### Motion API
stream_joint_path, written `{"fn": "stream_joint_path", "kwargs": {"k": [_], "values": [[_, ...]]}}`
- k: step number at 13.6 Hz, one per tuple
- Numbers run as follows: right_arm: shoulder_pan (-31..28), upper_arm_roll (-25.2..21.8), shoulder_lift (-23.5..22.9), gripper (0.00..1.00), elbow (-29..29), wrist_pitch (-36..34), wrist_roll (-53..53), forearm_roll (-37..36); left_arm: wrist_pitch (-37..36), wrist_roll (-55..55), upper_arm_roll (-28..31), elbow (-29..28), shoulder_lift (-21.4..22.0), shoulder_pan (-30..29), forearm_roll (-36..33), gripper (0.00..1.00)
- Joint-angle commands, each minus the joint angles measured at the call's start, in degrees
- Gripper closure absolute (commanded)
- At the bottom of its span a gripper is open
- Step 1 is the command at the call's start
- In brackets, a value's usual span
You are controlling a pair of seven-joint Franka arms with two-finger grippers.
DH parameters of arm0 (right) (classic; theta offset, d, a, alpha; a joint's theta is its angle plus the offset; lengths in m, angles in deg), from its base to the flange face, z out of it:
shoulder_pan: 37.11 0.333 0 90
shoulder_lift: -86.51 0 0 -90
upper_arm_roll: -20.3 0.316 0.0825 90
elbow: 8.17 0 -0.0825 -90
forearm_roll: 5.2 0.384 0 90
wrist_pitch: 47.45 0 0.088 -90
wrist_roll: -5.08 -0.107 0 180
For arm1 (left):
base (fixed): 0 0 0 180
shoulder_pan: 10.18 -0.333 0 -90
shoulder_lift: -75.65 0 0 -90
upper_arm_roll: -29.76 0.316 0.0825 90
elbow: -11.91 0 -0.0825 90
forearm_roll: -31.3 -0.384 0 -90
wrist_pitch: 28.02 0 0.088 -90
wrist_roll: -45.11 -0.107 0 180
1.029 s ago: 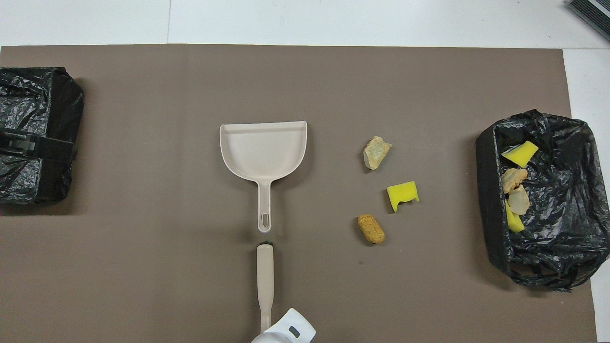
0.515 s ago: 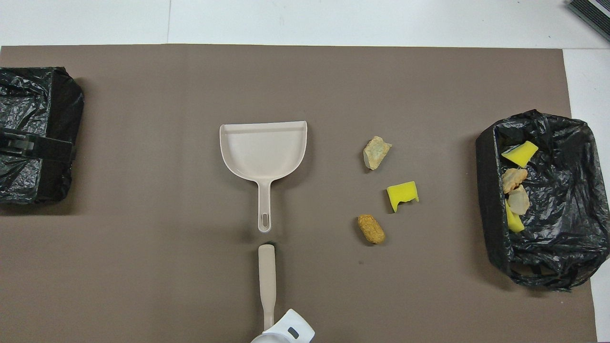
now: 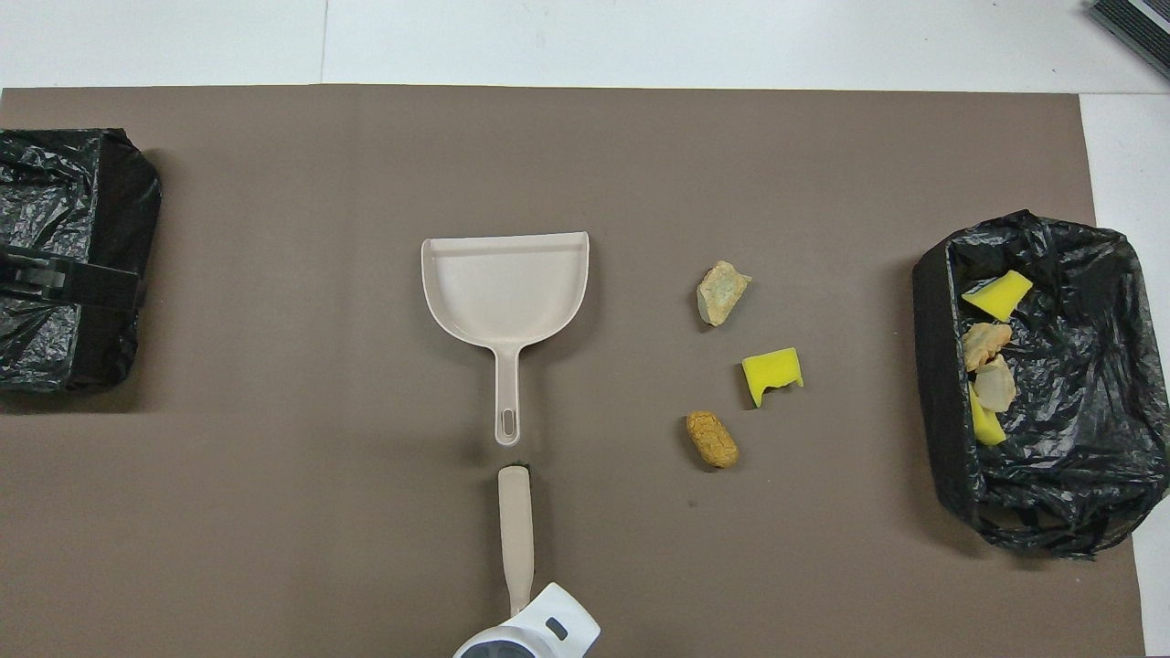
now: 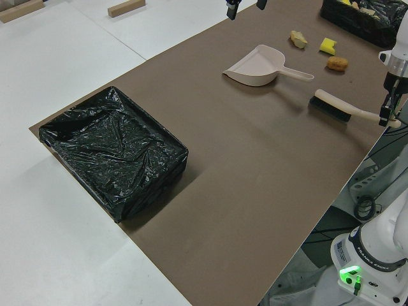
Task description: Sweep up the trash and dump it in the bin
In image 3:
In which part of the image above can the green and yellow sponge piece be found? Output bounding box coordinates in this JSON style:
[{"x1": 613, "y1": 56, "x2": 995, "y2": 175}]
[{"x1": 967, "y1": 384, "x2": 1007, "y2": 448}]

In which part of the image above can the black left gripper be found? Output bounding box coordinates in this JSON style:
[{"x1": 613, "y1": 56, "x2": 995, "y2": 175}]
[{"x1": 0, "y1": 245, "x2": 147, "y2": 305}]

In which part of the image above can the dark ribbed device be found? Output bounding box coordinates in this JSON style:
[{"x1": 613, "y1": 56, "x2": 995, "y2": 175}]
[{"x1": 1086, "y1": 0, "x2": 1170, "y2": 81}]

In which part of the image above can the yellow wedge sponge piece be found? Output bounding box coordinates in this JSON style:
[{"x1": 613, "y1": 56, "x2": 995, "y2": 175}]
[{"x1": 961, "y1": 270, "x2": 1034, "y2": 323}]

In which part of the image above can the beige hand brush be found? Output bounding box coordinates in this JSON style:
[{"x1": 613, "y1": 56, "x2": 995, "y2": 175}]
[{"x1": 497, "y1": 465, "x2": 537, "y2": 616}]

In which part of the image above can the brown table mat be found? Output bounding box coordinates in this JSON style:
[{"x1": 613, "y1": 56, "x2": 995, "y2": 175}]
[{"x1": 0, "y1": 85, "x2": 1146, "y2": 658}]

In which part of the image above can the beige plastic dustpan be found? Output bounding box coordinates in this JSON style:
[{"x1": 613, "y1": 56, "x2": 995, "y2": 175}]
[{"x1": 420, "y1": 230, "x2": 591, "y2": 448}]

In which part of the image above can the yellow notched sponge piece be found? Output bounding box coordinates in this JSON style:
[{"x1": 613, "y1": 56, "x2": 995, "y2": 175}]
[{"x1": 740, "y1": 346, "x2": 805, "y2": 409}]

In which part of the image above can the pale greenish bread chunk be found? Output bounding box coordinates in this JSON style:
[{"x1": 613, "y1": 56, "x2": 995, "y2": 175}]
[{"x1": 697, "y1": 260, "x2": 753, "y2": 327}]

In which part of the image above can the bin lined with black bag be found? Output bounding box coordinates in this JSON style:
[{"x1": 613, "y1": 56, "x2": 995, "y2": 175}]
[
  {"x1": 911, "y1": 209, "x2": 1170, "y2": 560},
  {"x1": 0, "y1": 127, "x2": 164, "y2": 396}
]

